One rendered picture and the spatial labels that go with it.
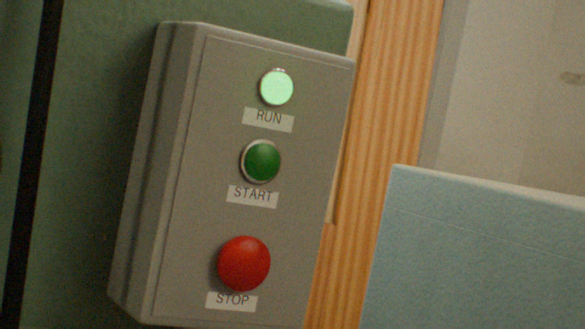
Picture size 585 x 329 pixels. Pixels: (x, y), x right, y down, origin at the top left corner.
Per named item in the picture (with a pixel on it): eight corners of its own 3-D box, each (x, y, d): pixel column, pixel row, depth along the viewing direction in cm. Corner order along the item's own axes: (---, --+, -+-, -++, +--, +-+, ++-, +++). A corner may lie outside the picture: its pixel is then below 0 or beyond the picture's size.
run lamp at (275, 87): (254, 103, 51) (262, 65, 51) (287, 109, 52) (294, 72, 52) (259, 104, 51) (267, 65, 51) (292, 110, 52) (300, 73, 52)
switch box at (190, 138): (103, 296, 56) (157, 19, 55) (257, 310, 60) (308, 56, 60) (138, 326, 50) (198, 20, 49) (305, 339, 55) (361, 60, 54)
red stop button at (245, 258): (209, 285, 52) (220, 231, 52) (258, 291, 53) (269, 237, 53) (217, 291, 51) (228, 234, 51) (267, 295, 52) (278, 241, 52)
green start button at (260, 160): (235, 179, 52) (244, 135, 51) (275, 186, 53) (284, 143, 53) (240, 181, 51) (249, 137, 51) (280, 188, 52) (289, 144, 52)
